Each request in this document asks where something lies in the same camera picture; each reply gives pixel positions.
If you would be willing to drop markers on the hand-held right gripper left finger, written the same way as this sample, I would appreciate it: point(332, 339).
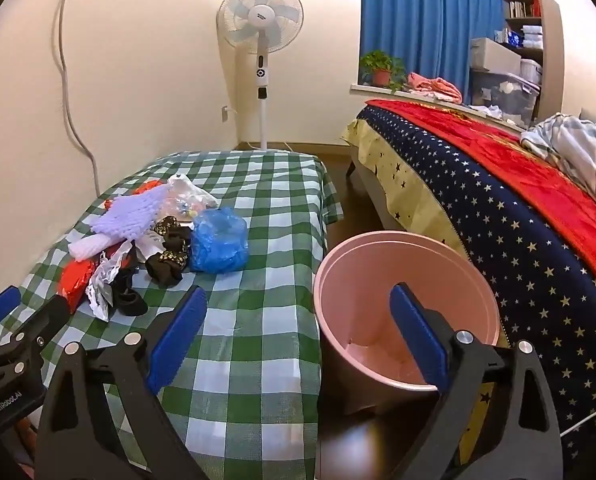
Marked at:
point(177, 340)

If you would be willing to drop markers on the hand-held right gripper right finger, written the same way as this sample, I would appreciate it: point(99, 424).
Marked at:
point(418, 340)

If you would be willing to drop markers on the pink plastic bin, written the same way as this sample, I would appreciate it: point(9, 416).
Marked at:
point(368, 290)

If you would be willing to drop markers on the red crumpled wrapper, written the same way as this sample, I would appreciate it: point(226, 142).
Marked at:
point(75, 280)

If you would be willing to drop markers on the black cloth piece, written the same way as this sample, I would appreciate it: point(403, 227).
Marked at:
point(130, 302)

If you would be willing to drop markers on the silver foil wrapper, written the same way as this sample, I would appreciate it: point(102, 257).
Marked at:
point(102, 285)

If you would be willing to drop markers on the black gold-patterned cloth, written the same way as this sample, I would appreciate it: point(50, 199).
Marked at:
point(170, 255)

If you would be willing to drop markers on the blue plastic bag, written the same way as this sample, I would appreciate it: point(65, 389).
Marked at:
point(217, 240)

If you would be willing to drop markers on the bed with starry blanket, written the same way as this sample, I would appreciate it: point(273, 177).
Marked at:
point(528, 260)

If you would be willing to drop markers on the clear plastic bag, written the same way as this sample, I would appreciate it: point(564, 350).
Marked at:
point(187, 195)

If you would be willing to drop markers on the yellow star bed sheet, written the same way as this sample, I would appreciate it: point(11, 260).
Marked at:
point(403, 195)

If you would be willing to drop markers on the green checkered tablecloth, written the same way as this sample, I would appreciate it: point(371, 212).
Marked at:
point(268, 210)

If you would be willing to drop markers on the red blanket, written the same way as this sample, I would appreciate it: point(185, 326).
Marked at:
point(503, 160)

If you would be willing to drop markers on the white fan power plug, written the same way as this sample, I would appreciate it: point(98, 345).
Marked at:
point(225, 112)

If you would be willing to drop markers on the white cloth on windowsill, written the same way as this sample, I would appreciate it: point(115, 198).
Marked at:
point(488, 111)

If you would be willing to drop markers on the pink folded cloth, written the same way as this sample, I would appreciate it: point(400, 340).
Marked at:
point(435, 87)

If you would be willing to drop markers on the clear storage bin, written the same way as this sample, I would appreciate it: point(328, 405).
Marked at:
point(503, 95)

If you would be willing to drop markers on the potted green plant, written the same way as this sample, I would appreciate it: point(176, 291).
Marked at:
point(380, 67)

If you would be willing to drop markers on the white plastic container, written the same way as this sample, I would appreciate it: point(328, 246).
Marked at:
point(532, 71)

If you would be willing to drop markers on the white cardboard box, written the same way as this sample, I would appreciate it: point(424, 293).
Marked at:
point(495, 55)

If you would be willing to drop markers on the blue curtain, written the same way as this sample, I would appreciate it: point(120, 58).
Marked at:
point(428, 20)

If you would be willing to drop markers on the wooden bookshelf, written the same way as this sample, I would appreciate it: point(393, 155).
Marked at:
point(525, 20)

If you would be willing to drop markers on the white pedestal fan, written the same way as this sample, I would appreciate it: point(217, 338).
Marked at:
point(260, 15)

